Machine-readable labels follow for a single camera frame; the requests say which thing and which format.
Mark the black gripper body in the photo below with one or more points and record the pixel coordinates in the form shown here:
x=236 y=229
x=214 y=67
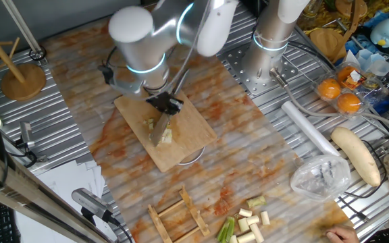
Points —
x=164 y=98

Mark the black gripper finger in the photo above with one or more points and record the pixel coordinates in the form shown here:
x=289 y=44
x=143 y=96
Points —
x=160 y=108
x=175 y=108

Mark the steel cleaver knife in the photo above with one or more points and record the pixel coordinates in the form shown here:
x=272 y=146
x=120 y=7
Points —
x=159 y=131

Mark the cut scallion half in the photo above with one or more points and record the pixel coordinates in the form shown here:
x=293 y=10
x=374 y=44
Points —
x=167 y=137

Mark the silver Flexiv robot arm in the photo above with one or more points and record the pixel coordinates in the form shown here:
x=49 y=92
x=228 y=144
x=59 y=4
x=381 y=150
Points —
x=137 y=50

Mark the dark sleeved person right hand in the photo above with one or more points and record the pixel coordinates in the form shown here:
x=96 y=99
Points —
x=343 y=235

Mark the wooden cutting board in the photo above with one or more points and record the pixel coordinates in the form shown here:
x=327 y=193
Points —
x=191 y=135

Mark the orange marble pattern mat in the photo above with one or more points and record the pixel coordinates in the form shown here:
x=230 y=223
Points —
x=265 y=152

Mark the wooden knife rack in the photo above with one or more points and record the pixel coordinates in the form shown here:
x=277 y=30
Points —
x=194 y=211

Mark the white paper stack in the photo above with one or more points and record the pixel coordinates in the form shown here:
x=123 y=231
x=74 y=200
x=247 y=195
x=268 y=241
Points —
x=63 y=175

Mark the pale green scallion piece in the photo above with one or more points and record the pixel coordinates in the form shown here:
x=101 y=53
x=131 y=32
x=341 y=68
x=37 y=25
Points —
x=256 y=202

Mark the green scallion leaf bunch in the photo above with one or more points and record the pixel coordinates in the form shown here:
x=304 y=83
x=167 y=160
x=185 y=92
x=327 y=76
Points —
x=226 y=229

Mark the white plastic wrap roll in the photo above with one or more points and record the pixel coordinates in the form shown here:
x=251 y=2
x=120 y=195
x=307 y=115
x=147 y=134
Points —
x=307 y=130

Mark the wooden stand with round base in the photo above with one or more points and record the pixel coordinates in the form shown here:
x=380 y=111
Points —
x=24 y=82

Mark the orange fruit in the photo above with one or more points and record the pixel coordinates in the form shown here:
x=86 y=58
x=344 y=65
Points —
x=329 y=88
x=343 y=75
x=348 y=103

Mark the clear plastic bag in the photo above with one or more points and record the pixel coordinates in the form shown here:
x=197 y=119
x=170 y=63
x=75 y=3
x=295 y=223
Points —
x=319 y=179

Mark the wooden disc holder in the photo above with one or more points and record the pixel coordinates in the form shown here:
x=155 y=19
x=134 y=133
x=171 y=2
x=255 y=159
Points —
x=328 y=42

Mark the white daikon radish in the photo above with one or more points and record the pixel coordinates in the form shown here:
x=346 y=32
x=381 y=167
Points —
x=356 y=155

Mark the clear plastic fruit container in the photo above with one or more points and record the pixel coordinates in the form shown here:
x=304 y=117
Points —
x=363 y=84

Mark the clear plastic cups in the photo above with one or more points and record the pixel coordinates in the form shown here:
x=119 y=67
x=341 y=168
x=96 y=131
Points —
x=371 y=62

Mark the light blue plush toy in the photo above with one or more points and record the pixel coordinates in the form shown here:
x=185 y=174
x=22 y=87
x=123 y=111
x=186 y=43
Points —
x=385 y=32

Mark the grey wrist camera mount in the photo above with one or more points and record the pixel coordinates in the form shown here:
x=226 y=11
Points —
x=127 y=88

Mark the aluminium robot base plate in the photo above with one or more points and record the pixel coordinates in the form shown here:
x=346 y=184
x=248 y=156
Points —
x=238 y=72

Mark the silver camera with black mount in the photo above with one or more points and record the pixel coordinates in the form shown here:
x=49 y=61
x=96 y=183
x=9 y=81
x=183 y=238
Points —
x=90 y=202

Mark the small silver camera on clamp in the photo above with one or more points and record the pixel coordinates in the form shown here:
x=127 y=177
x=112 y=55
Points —
x=26 y=133

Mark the aluminium frame beam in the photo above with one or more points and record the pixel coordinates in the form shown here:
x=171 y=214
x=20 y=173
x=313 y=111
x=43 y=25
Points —
x=29 y=195

